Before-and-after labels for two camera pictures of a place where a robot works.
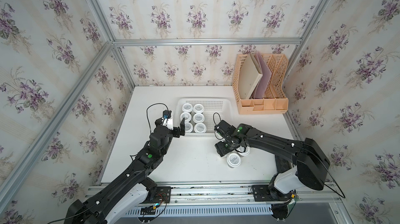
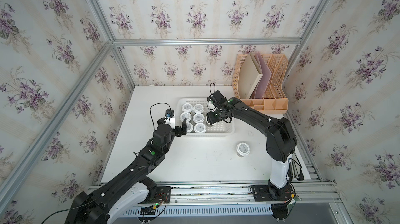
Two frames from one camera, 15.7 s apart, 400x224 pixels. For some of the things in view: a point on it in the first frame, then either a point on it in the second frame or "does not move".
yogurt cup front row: (198, 108) does not move
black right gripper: (220, 150) -> (210, 117)
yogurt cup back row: (188, 127) does not move
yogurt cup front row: (233, 160) -> (209, 123)
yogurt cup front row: (198, 117) does not move
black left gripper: (176, 133) does not move
